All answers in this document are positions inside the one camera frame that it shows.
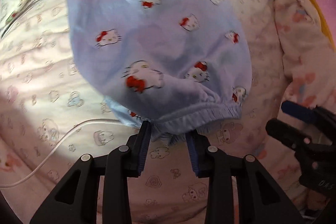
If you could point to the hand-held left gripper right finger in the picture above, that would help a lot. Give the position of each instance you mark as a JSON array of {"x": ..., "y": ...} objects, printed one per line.
[{"x": 191, "y": 145}]

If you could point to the pink bow-print blanket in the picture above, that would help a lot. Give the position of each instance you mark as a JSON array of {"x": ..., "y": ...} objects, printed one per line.
[{"x": 304, "y": 56}]

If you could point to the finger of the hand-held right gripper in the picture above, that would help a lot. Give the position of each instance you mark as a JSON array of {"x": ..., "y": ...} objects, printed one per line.
[
  {"x": 296, "y": 108},
  {"x": 283, "y": 132}
]

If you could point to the blue satin cat-print pants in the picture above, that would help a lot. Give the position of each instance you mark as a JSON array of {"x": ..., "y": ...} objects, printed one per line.
[{"x": 157, "y": 43}]

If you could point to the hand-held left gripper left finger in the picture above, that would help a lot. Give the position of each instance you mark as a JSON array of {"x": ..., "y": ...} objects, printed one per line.
[{"x": 145, "y": 140}]

